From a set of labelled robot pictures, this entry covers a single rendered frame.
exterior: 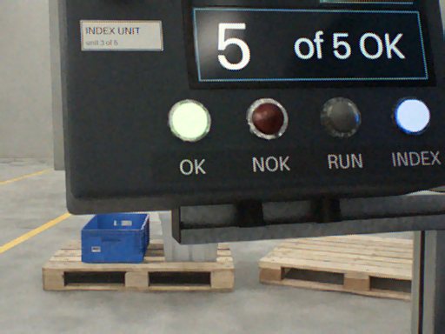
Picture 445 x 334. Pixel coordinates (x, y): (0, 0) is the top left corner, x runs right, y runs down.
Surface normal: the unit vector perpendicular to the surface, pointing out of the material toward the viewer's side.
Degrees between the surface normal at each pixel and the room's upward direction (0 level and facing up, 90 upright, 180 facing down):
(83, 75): 75
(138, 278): 90
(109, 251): 90
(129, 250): 90
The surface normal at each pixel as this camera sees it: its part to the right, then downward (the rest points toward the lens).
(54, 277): -0.07, 0.10
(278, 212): 0.18, 0.10
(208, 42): 0.18, -0.16
